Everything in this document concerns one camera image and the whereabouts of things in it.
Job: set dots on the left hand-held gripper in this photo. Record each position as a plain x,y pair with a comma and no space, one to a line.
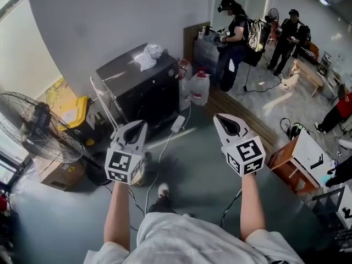
121,164

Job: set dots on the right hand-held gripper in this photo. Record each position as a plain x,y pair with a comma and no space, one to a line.
244,155

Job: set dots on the round washing machine dial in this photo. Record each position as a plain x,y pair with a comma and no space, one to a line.
170,72

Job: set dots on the person's left forearm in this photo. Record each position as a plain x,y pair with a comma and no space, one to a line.
118,210

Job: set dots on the person's right forearm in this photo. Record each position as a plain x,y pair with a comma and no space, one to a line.
251,202

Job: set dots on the wooden slatted floor board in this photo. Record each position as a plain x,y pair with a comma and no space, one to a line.
233,103

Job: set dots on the white power strip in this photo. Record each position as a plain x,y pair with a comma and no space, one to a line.
178,123

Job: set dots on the clear water jug red cap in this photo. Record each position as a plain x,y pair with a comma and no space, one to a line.
183,92
199,89
184,69

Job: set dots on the white tube drying rack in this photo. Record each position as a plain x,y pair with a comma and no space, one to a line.
100,93

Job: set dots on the yellow and black bin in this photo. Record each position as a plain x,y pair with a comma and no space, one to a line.
78,109

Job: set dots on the person's white shoe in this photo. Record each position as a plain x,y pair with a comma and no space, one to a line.
163,189

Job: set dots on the orange wooden table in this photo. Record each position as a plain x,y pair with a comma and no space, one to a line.
284,165

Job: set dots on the person's black trouser leg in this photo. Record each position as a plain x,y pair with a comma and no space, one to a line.
162,205

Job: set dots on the white crumpled cloth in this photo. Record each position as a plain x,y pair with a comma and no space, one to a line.
148,56

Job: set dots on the brown cardboard box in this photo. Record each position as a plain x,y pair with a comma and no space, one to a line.
60,175

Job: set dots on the light wooden bench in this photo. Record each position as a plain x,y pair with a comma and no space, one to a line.
306,74

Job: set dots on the large black floor fan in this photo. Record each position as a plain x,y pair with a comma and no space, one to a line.
27,125

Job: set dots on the person's light grey shirt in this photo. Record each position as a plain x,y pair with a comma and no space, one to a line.
192,241

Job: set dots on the black standing fan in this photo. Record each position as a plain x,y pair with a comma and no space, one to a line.
272,16

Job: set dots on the brown wooden wall board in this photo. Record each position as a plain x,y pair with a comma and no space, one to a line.
189,43

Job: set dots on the black metal frame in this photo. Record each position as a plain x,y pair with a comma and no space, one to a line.
328,202

